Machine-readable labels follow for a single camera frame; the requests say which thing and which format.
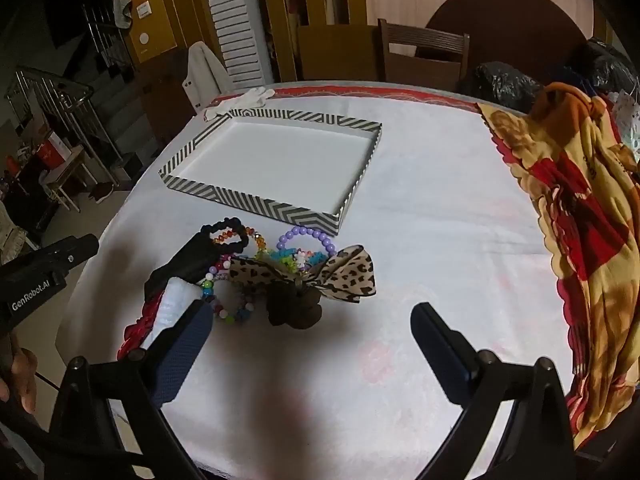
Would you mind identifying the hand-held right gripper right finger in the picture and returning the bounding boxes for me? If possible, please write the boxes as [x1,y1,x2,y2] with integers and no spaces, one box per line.
[410,302,578,480]

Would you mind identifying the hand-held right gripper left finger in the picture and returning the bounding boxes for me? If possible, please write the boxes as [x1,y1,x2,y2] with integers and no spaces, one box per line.
[47,300,216,480]

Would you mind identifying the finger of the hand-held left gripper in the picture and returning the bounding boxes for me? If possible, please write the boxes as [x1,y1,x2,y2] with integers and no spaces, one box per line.
[144,236,221,306]

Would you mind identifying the red ribbon bow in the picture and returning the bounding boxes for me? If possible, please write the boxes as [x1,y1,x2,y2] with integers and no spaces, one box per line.
[117,290,166,361]

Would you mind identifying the purple bead bracelet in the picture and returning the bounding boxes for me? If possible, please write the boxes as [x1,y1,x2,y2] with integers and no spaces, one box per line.
[276,225,338,261]

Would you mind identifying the striped cardboard box tray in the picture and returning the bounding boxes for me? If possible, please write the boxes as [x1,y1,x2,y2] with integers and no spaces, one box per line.
[158,106,383,235]

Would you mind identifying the person's left hand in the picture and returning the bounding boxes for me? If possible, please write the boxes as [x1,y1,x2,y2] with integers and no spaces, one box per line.
[0,347,38,413]

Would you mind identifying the white tablecloth red border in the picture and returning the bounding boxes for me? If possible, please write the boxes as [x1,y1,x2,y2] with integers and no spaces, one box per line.
[60,80,576,480]

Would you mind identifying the small side table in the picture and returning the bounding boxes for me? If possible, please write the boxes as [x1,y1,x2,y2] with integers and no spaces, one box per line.
[40,145,96,213]

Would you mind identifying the brown flower scrunchie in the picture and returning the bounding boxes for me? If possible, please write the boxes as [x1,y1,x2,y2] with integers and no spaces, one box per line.
[265,285,323,331]

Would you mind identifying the leopard print hair bow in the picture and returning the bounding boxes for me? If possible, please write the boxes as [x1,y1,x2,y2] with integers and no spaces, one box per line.
[227,244,378,303]

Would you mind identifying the red box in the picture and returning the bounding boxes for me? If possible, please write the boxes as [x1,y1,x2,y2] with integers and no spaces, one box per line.
[35,130,71,168]

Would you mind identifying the white gloves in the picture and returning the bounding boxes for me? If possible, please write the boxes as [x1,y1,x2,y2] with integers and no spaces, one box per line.
[202,87,276,122]

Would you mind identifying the metal stair railing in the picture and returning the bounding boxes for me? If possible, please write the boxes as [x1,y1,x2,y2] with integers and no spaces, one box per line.
[5,65,123,171]

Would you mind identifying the white jacket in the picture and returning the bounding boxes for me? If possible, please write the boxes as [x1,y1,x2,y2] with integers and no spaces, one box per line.
[182,41,228,111]

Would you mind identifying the orange red floral cloth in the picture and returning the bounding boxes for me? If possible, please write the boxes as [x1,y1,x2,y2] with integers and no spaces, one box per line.
[475,82,640,451]

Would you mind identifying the white louvered door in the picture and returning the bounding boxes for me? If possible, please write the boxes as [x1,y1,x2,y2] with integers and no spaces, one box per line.
[197,0,273,91]

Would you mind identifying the yellow wooden board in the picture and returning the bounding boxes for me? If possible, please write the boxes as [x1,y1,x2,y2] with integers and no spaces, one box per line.
[297,22,379,81]

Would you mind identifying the hanging white cloth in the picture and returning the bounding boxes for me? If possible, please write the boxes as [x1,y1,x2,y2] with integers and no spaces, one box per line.
[111,0,133,28]

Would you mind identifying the dark wooden chair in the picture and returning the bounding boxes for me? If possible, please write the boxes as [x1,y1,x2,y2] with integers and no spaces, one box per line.
[377,18,471,93]

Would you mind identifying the white dotted bag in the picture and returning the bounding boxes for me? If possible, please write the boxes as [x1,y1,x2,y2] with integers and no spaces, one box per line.
[612,90,640,161]

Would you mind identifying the dark round wooden panel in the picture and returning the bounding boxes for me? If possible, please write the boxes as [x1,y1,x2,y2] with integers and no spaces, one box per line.
[425,0,588,56]

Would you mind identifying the multicolour bead bracelet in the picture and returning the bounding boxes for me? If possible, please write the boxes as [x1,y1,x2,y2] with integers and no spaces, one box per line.
[201,265,256,326]

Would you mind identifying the black hair tie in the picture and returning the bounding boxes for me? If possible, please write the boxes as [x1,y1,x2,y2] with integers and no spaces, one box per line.
[200,216,251,256]

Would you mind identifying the amber crystal bead bracelet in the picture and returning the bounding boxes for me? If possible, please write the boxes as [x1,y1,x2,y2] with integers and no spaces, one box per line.
[212,227,271,261]

